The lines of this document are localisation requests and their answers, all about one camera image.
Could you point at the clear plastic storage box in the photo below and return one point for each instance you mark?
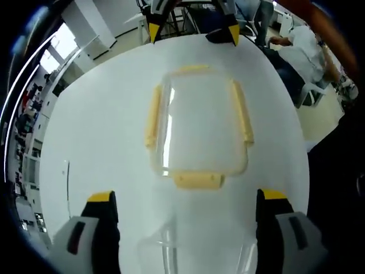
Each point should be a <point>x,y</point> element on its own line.
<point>168,248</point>

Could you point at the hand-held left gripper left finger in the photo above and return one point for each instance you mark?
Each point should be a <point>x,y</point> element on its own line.
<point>94,234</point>

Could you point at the clear storage box lid yellow latches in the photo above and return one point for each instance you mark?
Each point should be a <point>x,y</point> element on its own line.
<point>199,120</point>

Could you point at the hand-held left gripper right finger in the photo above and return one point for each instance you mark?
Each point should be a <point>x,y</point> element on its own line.
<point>273,234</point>

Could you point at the white square column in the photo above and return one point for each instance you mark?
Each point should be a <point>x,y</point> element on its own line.
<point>88,28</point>

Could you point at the person's dark shirt torso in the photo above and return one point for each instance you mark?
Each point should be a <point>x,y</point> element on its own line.
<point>336,199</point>

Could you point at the white plastic chair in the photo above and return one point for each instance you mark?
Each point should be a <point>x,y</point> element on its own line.
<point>310,92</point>

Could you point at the white office desk row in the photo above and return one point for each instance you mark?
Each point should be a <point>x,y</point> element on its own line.
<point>31,148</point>

